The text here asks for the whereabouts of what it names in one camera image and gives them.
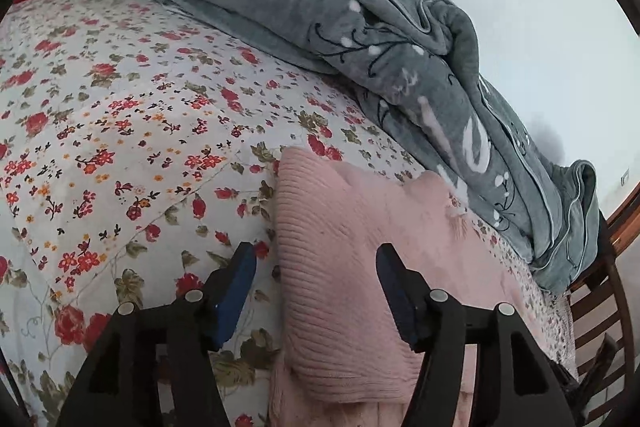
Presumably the pink knitted sweater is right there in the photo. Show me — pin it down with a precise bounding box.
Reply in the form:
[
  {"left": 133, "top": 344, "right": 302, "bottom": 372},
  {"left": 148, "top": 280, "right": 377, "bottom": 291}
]
[{"left": 269, "top": 147, "right": 547, "bottom": 426}]

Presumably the brown wooden chair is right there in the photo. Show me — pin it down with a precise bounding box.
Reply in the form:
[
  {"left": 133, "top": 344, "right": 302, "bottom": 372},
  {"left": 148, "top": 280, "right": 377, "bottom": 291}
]
[{"left": 570, "top": 218, "right": 634, "bottom": 426}]

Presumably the floral bed sheet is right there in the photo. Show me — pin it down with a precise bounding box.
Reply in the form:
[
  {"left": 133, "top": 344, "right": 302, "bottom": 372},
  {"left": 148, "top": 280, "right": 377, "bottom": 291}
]
[{"left": 0, "top": 0, "right": 580, "bottom": 427}]

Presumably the grey patterned quilt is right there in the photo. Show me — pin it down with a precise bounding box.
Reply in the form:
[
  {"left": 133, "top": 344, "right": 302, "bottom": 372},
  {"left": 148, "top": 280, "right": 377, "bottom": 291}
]
[{"left": 156, "top": 0, "right": 600, "bottom": 294}]

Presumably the brown wooden door frame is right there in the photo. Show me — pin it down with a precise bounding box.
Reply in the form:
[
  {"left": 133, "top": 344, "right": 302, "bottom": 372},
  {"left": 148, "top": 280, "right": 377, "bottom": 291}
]
[{"left": 601, "top": 186, "right": 640, "bottom": 256}]

